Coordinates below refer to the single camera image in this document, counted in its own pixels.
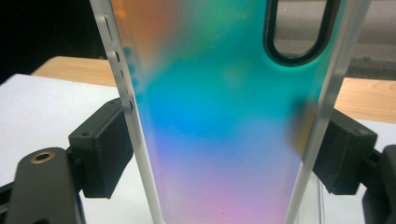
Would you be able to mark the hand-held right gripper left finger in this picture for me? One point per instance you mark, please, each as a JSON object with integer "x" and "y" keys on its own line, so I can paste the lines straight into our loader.
{"x": 99, "y": 149}

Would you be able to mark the iridescent phone case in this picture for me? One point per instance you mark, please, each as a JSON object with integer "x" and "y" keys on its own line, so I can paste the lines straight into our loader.
{"x": 218, "y": 124}

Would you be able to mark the wooden table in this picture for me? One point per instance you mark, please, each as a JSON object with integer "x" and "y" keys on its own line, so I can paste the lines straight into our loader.
{"x": 77, "y": 71}

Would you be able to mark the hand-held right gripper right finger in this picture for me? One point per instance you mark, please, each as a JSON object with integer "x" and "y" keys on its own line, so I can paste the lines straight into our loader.
{"x": 342, "y": 152}

